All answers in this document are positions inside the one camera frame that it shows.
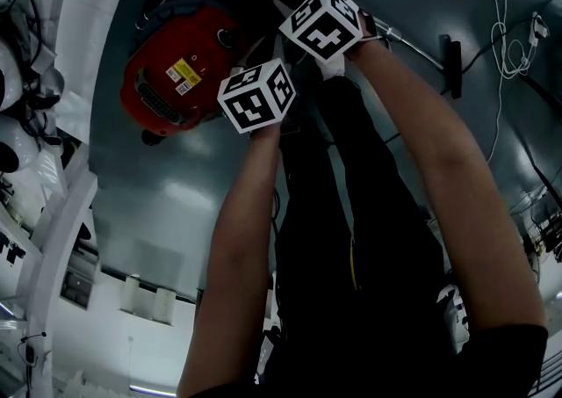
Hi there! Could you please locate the metal vacuum wand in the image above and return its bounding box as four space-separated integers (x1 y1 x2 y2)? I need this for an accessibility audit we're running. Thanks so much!
377 22 444 70

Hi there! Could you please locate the white shelf rack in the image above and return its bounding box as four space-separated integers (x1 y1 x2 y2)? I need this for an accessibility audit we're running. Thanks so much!
0 0 146 398

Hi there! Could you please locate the person's right white shoe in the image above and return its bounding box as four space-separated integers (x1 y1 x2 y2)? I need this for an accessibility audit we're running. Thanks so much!
315 53 348 81

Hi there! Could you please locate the person's right forearm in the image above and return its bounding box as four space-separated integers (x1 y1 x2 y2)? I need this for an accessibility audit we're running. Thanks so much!
346 38 548 336

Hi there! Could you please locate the person's black clothed body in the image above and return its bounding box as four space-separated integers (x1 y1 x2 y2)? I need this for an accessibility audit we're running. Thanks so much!
254 75 550 398

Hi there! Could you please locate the black floor cable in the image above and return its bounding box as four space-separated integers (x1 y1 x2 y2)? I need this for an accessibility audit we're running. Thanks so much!
381 0 562 147

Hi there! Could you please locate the white power strip coiled cord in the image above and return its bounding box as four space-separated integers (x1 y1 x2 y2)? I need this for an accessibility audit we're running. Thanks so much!
490 11 551 79

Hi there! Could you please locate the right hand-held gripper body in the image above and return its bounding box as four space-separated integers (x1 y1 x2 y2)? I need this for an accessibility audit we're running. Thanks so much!
278 0 365 64

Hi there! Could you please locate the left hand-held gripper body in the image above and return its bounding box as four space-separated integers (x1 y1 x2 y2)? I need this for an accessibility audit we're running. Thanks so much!
217 57 298 136

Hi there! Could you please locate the person's left forearm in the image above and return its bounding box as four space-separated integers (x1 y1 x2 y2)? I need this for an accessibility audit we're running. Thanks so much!
175 126 282 398

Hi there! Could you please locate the red vacuum cleaner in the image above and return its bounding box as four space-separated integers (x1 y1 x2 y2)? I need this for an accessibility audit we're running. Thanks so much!
120 4 256 147

